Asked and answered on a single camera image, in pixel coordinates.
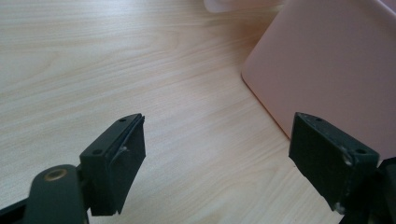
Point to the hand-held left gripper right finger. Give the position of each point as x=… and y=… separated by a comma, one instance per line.
x=330, y=161

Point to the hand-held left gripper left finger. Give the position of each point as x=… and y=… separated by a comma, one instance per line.
x=112, y=168

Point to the pink plastic bin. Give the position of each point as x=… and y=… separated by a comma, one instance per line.
x=327, y=62

